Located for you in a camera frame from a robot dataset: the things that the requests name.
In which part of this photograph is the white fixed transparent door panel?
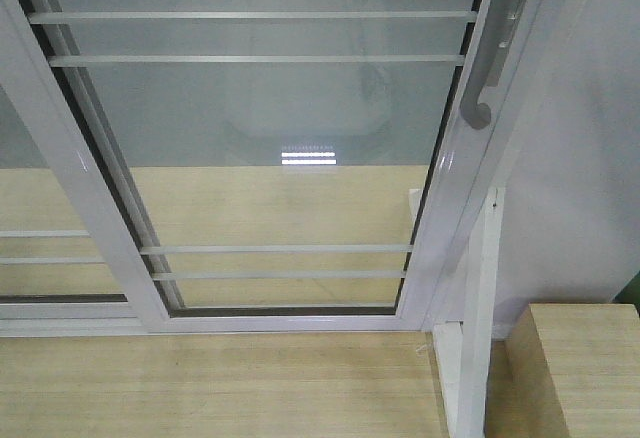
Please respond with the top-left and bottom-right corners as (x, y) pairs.
(1, 92), (144, 335)

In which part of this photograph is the light wooden block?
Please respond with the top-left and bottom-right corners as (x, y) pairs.
(506, 303), (639, 437)

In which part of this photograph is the white triangular support bracket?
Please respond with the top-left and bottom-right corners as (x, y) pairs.
(432, 187), (505, 437)

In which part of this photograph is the white door frame post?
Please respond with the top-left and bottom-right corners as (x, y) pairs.
(400, 0), (587, 331)

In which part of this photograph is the white rear support bracket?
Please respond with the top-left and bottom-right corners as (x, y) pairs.
(408, 188), (424, 224)

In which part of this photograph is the white sliding transparent door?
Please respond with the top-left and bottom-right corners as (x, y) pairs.
(1, 0), (541, 336)

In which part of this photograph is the grey metal door handle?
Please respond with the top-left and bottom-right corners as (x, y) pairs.
(459, 0), (526, 130)

